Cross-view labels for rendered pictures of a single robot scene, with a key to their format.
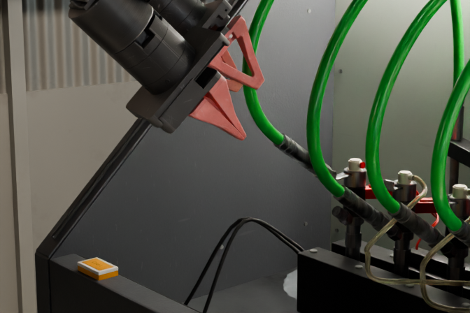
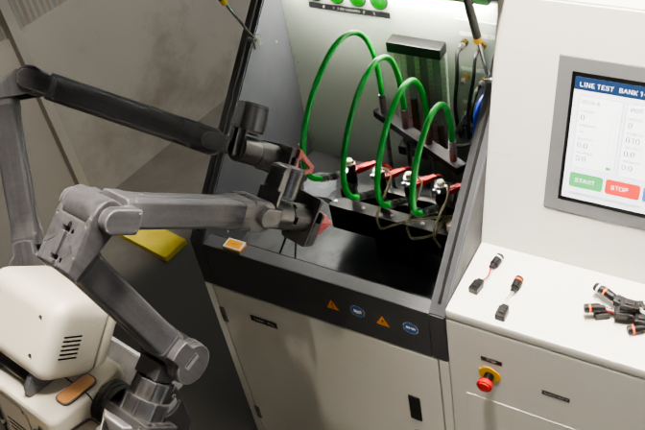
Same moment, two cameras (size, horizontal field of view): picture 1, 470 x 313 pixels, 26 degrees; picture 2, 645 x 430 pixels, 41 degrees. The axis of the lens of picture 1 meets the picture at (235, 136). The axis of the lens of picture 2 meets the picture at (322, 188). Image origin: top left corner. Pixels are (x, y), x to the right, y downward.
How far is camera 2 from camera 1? 1.11 m
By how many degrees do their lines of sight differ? 31
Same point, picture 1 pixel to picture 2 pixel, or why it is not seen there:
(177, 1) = (271, 156)
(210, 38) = (316, 202)
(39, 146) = (41, 62)
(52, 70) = (31, 7)
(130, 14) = (289, 217)
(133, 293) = (263, 257)
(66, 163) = (62, 64)
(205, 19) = (286, 159)
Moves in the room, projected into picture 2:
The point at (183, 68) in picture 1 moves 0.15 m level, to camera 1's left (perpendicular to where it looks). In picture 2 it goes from (310, 221) to (239, 248)
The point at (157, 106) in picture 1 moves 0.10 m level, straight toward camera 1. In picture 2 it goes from (303, 240) to (325, 271)
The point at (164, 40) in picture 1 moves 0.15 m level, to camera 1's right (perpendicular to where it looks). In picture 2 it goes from (301, 217) to (371, 190)
